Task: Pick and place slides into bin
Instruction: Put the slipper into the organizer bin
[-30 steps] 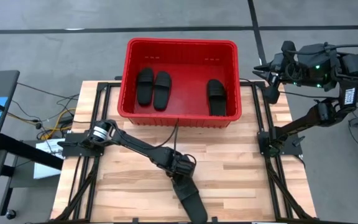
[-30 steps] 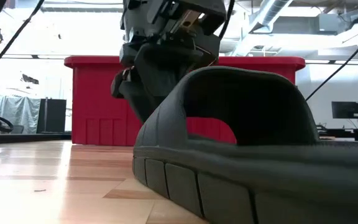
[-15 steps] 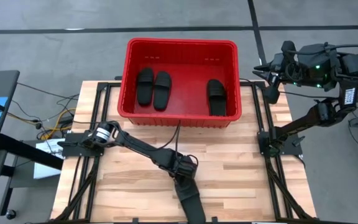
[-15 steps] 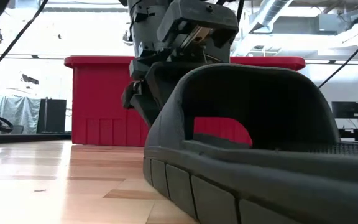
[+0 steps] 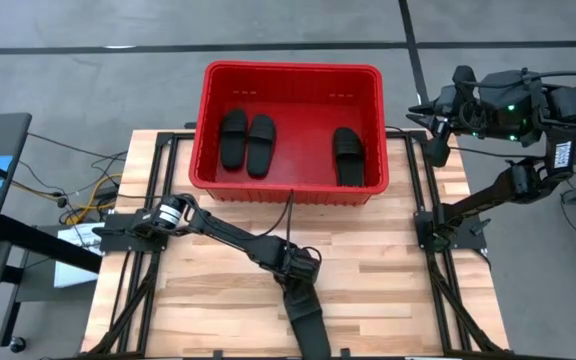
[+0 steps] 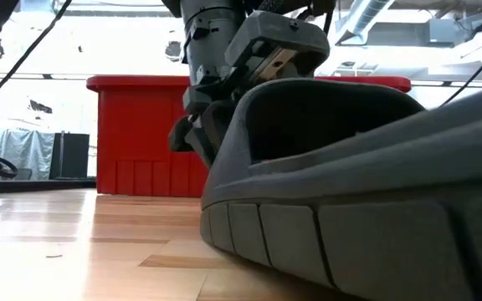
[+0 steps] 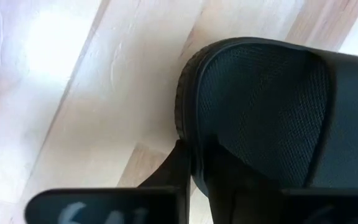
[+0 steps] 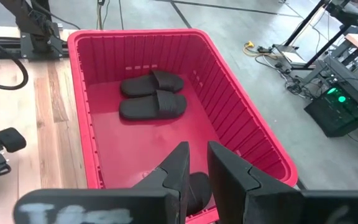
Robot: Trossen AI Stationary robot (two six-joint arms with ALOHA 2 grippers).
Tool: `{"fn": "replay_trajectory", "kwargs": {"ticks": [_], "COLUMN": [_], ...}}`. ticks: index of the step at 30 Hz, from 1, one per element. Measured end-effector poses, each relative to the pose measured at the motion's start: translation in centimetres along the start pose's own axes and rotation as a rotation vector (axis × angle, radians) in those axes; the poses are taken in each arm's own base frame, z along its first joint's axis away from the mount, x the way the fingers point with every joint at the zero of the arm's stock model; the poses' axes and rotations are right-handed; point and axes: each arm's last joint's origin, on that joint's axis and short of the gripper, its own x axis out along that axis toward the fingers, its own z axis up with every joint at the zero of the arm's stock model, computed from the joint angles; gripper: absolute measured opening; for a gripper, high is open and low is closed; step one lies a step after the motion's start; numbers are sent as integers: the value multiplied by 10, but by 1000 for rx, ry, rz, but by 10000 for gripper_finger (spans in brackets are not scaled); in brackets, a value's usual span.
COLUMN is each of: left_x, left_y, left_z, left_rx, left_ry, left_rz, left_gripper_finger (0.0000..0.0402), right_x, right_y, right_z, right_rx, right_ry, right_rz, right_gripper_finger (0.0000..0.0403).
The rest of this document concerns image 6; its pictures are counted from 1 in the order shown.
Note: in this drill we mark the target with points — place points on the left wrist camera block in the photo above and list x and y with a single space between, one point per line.
266 29

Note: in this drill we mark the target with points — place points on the black box cabinet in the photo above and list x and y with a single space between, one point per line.
71 156

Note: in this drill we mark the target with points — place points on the red plastic bin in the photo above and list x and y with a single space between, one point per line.
140 138

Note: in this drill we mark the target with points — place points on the black aluminium frame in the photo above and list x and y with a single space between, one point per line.
36 185

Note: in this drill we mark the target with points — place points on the slim spiral silver duct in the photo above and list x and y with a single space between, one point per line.
366 16

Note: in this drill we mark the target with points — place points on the black foam slide sandal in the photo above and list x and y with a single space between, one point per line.
350 188

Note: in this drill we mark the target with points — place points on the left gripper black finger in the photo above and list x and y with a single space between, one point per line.
209 134
180 134

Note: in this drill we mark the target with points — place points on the grey cloth cover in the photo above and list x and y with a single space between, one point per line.
19 150

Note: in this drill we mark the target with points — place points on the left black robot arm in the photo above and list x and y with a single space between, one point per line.
213 3

